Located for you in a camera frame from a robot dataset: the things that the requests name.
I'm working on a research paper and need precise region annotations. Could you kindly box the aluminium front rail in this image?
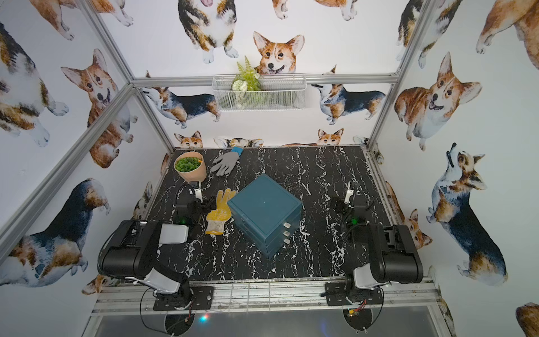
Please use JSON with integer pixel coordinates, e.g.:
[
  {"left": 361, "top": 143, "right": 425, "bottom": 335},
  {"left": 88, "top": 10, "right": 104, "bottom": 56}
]
[{"left": 90, "top": 277, "right": 441, "bottom": 317}]

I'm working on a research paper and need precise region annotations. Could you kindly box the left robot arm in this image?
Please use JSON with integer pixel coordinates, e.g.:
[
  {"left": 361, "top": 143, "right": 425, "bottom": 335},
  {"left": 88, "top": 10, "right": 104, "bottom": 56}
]
[{"left": 98, "top": 183, "right": 216, "bottom": 311}]

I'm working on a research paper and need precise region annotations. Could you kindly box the white wire wall basket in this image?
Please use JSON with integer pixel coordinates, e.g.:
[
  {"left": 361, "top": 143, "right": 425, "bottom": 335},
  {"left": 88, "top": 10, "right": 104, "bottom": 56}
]
[{"left": 212, "top": 74, "right": 307, "bottom": 112}]

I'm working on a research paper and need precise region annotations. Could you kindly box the grey work glove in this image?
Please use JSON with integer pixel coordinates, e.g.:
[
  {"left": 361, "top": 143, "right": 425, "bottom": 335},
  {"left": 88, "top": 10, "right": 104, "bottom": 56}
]
[{"left": 211, "top": 147, "right": 243, "bottom": 176}]

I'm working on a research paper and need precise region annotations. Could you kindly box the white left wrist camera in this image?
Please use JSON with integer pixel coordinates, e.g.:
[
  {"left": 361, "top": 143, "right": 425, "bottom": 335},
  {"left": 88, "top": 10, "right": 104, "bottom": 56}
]
[{"left": 195, "top": 188, "right": 203, "bottom": 202}]

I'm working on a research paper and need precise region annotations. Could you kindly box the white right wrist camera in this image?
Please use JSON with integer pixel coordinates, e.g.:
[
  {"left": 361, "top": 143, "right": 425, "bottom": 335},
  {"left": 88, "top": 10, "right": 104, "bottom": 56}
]
[{"left": 344, "top": 182, "right": 355, "bottom": 204}]

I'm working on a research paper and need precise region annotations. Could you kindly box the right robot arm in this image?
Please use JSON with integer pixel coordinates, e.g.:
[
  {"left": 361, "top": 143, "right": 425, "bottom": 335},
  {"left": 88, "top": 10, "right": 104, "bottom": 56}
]
[{"left": 321, "top": 192, "right": 424, "bottom": 306}]

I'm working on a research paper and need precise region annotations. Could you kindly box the artificial fern with flower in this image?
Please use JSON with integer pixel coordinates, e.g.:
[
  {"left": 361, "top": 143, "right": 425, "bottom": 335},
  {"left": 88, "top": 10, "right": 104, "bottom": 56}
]
[{"left": 232, "top": 57, "right": 261, "bottom": 106}]

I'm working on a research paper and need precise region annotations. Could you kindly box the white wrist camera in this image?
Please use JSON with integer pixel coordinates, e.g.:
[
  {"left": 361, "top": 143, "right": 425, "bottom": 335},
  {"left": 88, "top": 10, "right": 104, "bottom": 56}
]
[
  {"left": 195, "top": 188, "right": 203, "bottom": 202},
  {"left": 344, "top": 182, "right": 355, "bottom": 204}
]

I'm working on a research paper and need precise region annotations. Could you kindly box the teal drawer cabinet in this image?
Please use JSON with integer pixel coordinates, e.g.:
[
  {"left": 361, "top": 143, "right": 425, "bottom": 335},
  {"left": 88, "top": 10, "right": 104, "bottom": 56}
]
[{"left": 227, "top": 174, "right": 303, "bottom": 258}]

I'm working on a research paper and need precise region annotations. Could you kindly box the yellow work glove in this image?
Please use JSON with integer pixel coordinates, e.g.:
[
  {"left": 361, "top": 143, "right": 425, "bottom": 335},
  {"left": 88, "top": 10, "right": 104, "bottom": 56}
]
[{"left": 205, "top": 188, "right": 237, "bottom": 235}]

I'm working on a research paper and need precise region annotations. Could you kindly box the pink pot with green plant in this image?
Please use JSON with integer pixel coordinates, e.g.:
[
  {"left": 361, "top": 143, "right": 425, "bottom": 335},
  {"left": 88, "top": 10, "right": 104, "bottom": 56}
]
[{"left": 173, "top": 152, "right": 207, "bottom": 183}]

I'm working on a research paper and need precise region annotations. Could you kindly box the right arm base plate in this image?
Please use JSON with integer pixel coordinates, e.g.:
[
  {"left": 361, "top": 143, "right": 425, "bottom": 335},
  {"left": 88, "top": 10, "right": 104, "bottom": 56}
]
[{"left": 321, "top": 282, "right": 384, "bottom": 306}]

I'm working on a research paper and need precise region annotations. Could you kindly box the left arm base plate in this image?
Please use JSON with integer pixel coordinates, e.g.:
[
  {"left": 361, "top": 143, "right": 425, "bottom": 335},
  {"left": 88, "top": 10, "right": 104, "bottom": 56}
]
[{"left": 153, "top": 286, "right": 215, "bottom": 311}]

